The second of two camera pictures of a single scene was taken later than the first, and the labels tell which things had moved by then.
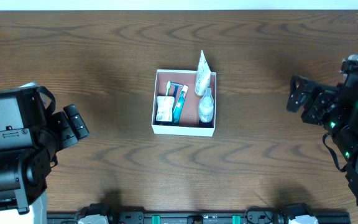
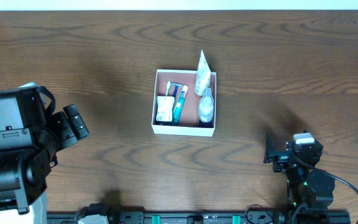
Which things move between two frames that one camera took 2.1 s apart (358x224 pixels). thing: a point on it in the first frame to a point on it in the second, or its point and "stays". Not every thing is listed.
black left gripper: [66, 129] stays
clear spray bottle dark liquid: [206, 107] stays
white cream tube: [203, 76] stays
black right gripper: [313, 101] to [276, 156]
